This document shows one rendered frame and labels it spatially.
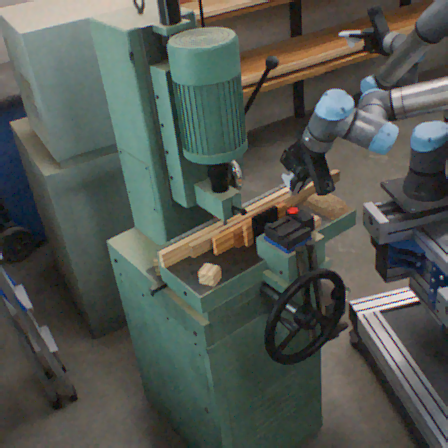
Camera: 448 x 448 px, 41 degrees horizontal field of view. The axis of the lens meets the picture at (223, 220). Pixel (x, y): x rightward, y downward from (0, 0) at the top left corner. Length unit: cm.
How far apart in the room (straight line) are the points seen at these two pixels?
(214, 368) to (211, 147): 65
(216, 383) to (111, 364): 101
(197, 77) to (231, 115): 14
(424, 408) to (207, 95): 132
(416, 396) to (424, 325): 37
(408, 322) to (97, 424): 130
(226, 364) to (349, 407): 80
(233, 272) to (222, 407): 47
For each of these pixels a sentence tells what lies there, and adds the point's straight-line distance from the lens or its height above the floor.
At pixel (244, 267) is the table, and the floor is 90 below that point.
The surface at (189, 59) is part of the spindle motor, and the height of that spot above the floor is 148.
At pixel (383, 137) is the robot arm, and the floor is 131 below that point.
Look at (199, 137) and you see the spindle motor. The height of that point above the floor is 128.
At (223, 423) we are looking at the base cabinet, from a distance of 199.
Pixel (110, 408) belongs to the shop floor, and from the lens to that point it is 262.
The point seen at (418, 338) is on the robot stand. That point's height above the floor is 21.
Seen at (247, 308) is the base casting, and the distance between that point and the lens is 176.
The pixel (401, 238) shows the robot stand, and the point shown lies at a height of 69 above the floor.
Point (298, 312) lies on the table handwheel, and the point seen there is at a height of 83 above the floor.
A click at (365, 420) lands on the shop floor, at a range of 247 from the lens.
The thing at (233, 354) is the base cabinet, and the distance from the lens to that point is 183.
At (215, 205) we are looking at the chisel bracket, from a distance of 171.
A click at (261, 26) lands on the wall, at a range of 438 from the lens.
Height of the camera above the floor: 194
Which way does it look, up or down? 33 degrees down
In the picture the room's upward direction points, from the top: 7 degrees counter-clockwise
